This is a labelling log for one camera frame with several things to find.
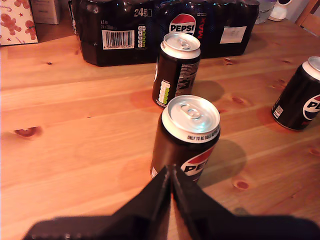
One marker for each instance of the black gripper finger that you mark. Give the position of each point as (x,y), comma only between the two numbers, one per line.
(192,200)
(150,200)

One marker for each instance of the wooden chair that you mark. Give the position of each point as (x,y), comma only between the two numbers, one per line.
(310,22)

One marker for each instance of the shrink-wrapped Pepsi Max can pack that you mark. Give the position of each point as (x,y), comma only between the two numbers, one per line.
(120,22)

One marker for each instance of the gingerbread print tissue box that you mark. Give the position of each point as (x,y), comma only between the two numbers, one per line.
(15,25)

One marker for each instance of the black Pepsi Max can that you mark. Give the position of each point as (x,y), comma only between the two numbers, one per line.
(295,100)
(170,150)
(175,72)

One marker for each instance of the small white round camera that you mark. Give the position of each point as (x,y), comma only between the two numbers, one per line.
(277,12)

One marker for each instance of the large clear water bottle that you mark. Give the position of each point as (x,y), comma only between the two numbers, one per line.
(263,16)

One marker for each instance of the white cardboard box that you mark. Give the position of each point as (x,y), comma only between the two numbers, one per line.
(46,11)

